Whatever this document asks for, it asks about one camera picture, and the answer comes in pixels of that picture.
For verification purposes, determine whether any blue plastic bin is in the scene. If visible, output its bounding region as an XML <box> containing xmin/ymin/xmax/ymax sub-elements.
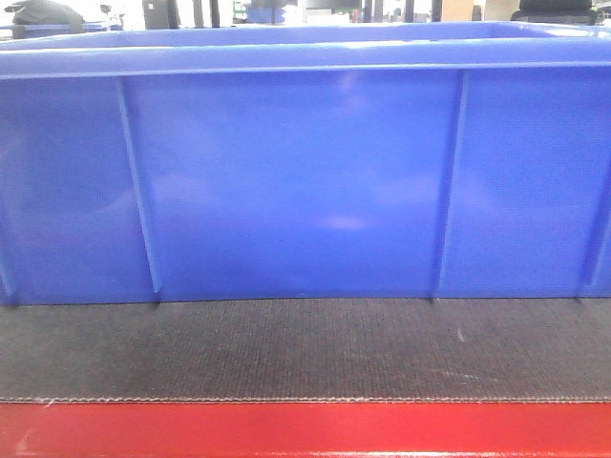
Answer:
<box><xmin>1</xmin><ymin>21</ymin><xmax>610</xmax><ymax>305</ymax></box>

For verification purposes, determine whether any black conveyor belt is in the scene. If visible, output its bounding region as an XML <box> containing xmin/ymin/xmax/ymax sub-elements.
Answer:
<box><xmin>1</xmin><ymin>299</ymin><xmax>610</xmax><ymax>404</ymax></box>

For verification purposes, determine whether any red conveyor frame edge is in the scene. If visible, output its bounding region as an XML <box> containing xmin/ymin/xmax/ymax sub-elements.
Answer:
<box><xmin>1</xmin><ymin>403</ymin><xmax>610</xmax><ymax>457</ymax></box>

